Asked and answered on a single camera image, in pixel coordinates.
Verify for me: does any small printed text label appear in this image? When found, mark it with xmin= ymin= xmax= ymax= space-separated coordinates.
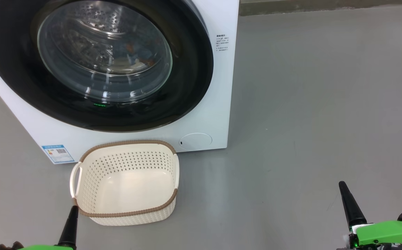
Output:
xmin=216 ymin=34 xmax=230 ymax=52

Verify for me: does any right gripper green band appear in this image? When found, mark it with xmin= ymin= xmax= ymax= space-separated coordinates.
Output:
xmin=338 ymin=181 xmax=402 ymax=250

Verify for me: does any cream laundry basket brown rim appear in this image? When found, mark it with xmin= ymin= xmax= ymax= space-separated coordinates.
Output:
xmin=69 ymin=140 xmax=180 ymax=226

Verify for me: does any white front-load washing machine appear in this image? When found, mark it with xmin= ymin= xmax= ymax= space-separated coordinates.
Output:
xmin=0 ymin=0 xmax=240 ymax=164

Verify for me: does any black washer door glass bowl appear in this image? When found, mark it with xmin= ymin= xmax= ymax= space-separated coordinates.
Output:
xmin=0 ymin=0 xmax=214 ymax=133

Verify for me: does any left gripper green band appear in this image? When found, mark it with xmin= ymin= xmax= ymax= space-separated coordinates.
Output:
xmin=0 ymin=206 xmax=79 ymax=250

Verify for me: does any round white filter cover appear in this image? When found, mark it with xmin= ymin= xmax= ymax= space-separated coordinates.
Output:
xmin=179 ymin=133 xmax=213 ymax=151

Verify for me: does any blue energy label sticker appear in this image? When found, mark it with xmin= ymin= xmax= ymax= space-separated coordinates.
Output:
xmin=41 ymin=144 xmax=75 ymax=164

